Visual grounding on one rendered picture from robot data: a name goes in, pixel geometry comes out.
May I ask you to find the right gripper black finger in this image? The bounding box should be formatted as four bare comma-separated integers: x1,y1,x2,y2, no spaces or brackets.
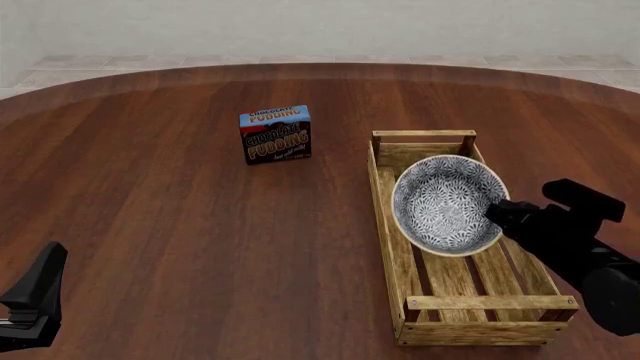
483,198,540,227

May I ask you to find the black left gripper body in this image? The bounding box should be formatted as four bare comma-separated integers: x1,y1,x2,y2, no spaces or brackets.
0,301,64,351

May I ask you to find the chocolate pudding box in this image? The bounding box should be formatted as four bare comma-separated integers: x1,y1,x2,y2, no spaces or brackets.
238,104,314,167

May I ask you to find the wooden slat tray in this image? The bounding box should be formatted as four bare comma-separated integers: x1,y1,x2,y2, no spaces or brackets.
367,129,581,348

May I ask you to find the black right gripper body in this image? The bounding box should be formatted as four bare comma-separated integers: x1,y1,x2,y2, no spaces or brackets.
501,204,576,260

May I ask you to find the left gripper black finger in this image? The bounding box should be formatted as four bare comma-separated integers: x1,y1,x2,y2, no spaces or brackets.
0,240,69,320

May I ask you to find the black white patterned bowl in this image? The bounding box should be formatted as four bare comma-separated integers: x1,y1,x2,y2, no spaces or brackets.
390,153,512,258

